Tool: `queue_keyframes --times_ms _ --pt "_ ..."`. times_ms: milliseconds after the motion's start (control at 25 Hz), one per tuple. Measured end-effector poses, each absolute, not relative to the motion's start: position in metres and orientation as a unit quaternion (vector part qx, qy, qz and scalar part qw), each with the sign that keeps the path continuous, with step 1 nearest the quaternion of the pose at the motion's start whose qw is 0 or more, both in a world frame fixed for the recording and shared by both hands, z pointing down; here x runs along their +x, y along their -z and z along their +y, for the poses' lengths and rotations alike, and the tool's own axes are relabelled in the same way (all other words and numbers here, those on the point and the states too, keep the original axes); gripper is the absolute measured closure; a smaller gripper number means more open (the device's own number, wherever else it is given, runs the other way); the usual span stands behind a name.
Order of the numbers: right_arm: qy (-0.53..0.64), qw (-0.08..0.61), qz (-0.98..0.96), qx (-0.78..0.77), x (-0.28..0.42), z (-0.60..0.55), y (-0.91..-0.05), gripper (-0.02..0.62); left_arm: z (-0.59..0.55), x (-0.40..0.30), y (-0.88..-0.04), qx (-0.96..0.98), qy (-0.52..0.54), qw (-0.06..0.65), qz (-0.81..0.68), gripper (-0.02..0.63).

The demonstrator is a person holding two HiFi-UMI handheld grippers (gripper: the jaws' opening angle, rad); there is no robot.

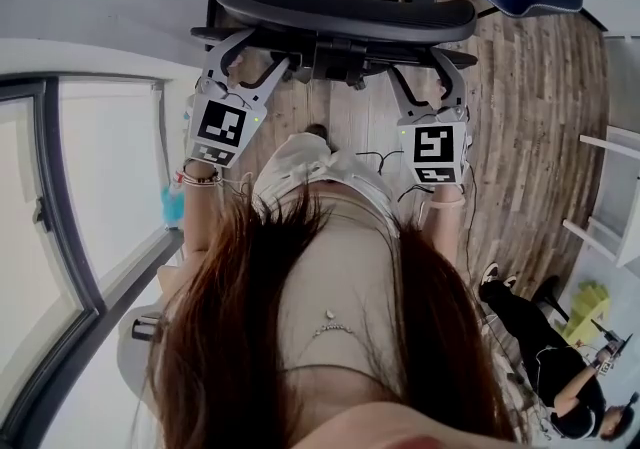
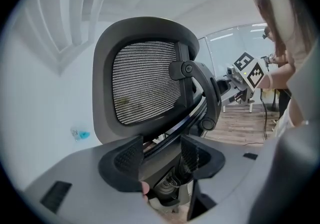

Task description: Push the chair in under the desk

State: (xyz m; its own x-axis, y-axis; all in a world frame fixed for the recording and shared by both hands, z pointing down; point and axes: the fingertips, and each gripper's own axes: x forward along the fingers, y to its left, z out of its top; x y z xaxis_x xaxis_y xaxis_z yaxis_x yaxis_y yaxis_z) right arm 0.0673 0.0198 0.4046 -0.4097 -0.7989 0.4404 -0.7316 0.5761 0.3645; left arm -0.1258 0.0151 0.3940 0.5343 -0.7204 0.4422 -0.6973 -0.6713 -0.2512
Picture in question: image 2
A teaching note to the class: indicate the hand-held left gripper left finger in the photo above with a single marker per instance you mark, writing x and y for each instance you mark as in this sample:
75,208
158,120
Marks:
87,180

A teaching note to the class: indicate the person's right forearm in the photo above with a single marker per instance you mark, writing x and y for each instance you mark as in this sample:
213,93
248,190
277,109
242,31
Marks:
280,78

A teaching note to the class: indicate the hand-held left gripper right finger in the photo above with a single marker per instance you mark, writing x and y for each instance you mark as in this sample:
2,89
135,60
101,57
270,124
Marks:
230,168

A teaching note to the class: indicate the black mesh office chair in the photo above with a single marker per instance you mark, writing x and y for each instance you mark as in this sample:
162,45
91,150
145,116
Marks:
105,80

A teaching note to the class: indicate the person's left hand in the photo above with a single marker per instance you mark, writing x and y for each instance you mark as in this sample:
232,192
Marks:
145,188

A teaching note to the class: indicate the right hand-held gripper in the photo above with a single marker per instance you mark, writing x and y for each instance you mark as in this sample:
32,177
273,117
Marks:
250,68

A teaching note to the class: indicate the blue spray bottle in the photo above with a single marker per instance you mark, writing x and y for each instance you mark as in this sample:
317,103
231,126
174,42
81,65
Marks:
81,133

